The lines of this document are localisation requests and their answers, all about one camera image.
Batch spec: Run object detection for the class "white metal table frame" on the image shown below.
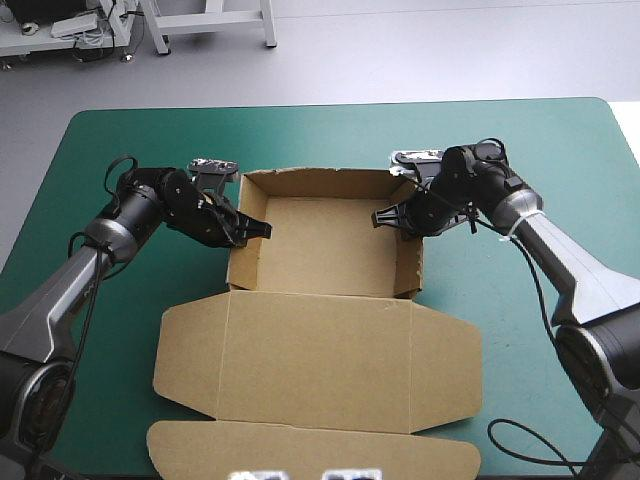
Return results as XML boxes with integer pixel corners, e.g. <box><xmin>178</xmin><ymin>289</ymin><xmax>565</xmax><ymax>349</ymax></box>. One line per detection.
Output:
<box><xmin>138</xmin><ymin>0</ymin><xmax>279</xmax><ymax>57</ymax></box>

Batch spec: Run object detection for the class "black cable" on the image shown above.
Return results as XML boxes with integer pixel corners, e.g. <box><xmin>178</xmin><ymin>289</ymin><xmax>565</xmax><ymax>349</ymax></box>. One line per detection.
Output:
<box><xmin>28</xmin><ymin>155</ymin><xmax>141</xmax><ymax>480</ymax></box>
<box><xmin>466</xmin><ymin>137</ymin><xmax>607</xmax><ymax>479</ymax></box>

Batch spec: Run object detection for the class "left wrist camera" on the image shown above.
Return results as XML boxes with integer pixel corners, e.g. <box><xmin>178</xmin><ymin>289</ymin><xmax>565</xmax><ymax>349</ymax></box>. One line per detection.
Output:
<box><xmin>187</xmin><ymin>157</ymin><xmax>241</xmax><ymax>195</ymax></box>

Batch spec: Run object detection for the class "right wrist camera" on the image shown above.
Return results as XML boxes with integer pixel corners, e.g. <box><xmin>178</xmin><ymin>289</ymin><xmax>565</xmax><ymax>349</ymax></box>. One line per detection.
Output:
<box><xmin>387</xmin><ymin>148</ymin><xmax>447</xmax><ymax>180</ymax></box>

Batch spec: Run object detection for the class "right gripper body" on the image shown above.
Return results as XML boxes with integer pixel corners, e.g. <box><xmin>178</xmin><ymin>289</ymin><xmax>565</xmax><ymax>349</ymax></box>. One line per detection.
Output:
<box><xmin>398</xmin><ymin>187</ymin><xmax>475</xmax><ymax>241</ymax></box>

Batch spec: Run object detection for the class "brown cardboard box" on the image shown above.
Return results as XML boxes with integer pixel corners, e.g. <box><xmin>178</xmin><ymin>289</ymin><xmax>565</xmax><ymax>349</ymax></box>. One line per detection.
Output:
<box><xmin>145</xmin><ymin>167</ymin><xmax>485</xmax><ymax>480</ymax></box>

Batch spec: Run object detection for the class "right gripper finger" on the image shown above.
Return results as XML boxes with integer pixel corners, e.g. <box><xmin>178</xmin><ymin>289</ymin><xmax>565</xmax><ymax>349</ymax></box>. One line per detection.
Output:
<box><xmin>370</xmin><ymin>200</ymin><xmax>410</xmax><ymax>232</ymax></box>

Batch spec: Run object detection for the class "grey equipment cart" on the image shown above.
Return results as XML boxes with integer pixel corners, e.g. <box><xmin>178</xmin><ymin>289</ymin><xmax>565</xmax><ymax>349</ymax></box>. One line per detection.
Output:
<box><xmin>0</xmin><ymin>0</ymin><xmax>137</xmax><ymax>65</ymax></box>

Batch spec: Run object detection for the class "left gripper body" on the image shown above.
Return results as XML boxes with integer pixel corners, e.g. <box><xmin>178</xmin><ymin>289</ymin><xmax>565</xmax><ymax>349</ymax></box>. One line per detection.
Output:
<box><xmin>160</xmin><ymin>168</ymin><xmax>240</xmax><ymax>250</ymax></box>

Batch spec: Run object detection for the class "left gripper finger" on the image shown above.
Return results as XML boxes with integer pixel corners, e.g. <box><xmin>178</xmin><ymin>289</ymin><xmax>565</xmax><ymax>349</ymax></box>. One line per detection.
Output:
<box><xmin>226</xmin><ymin>211</ymin><xmax>274</xmax><ymax>250</ymax></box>

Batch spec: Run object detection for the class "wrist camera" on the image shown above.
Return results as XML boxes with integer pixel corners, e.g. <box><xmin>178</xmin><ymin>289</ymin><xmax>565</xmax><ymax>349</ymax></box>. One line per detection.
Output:
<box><xmin>187</xmin><ymin>157</ymin><xmax>241</xmax><ymax>195</ymax></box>
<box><xmin>387</xmin><ymin>148</ymin><xmax>447</xmax><ymax>180</ymax></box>

